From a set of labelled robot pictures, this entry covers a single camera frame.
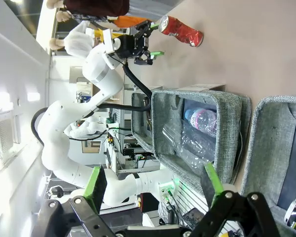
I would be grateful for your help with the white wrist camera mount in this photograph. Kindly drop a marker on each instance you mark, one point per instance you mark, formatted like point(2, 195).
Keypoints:
point(109, 40)

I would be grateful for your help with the crushed clear plastic bottle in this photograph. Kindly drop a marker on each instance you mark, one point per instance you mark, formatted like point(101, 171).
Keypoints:
point(190, 145)

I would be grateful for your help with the person in patterned shirt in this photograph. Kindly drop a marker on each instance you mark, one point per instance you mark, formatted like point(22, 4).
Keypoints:
point(84, 16)

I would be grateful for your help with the black smartphone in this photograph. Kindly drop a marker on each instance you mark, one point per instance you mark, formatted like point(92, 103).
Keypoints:
point(193, 217)

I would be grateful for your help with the orange garment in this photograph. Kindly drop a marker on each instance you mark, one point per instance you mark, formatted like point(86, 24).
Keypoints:
point(129, 21)

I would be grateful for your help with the white printed label card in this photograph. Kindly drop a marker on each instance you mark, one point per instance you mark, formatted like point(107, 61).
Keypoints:
point(202, 87)

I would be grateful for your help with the red black control box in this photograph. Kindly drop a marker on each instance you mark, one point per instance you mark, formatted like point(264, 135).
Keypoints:
point(149, 202)

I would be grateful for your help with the crushed red drink can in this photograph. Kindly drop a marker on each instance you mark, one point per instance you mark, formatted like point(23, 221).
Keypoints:
point(182, 30)

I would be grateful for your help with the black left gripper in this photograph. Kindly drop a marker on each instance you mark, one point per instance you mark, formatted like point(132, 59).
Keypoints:
point(134, 47)

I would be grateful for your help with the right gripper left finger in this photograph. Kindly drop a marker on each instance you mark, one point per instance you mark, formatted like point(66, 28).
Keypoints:
point(64, 219)

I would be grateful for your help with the large grey fabric basket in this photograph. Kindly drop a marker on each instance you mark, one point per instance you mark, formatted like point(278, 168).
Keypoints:
point(232, 123)

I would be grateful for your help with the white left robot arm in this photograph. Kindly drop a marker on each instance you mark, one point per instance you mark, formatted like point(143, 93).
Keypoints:
point(101, 71)

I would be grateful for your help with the aluminium frame workbench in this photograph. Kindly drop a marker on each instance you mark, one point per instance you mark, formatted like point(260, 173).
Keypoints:
point(118, 148)

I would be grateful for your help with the white perforated board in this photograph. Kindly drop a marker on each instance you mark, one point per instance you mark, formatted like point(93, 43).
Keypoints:
point(187, 197)

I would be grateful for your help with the person in dark red top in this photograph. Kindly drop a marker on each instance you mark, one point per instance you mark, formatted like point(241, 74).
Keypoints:
point(96, 6)

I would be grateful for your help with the plastic water bottle pink label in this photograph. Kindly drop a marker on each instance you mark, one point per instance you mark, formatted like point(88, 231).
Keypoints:
point(202, 121)

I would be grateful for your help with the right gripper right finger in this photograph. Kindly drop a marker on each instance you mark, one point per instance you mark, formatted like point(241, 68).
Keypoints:
point(236, 217)

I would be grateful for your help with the ceiling air conditioner unit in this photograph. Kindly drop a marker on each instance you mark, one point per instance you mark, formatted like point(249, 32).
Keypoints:
point(5, 133)

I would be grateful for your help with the person in white coat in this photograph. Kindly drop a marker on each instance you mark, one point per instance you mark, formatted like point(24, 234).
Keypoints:
point(79, 39)

